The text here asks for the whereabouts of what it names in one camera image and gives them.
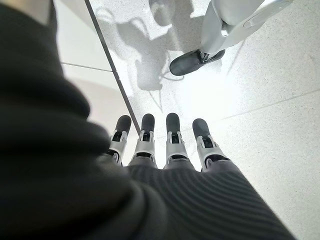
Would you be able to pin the black robot left foot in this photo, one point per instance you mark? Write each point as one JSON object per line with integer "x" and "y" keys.
{"x": 190, "y": 63}

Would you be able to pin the grey robot left leg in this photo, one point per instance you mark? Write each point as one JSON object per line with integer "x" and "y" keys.
{"x": 225, "y": 22}

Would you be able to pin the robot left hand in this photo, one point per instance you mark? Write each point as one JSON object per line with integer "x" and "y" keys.
{"x": 75, "y": 187}

